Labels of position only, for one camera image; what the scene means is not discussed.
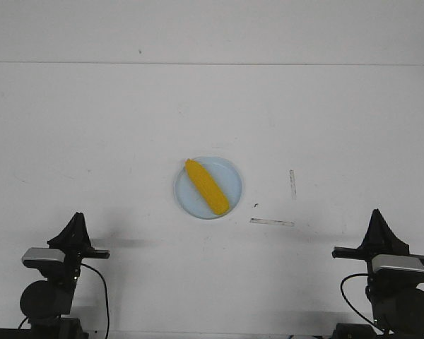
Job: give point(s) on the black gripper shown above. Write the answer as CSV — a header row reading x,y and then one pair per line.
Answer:
x,y
66,274
379,287

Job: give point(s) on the yellow corn cob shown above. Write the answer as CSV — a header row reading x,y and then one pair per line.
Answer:
x,y
207,187

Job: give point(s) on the light blue round plate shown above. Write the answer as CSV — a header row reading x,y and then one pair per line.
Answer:
x,y
226,175

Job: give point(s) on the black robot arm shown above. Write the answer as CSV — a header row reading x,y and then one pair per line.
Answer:
x,y
397,316
46,303

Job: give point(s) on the clear horizontal tape strip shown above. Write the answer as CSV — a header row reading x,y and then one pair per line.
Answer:
x,y
272,222

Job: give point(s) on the clear vertical tape strip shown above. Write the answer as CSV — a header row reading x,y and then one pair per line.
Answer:
x,y
293,184

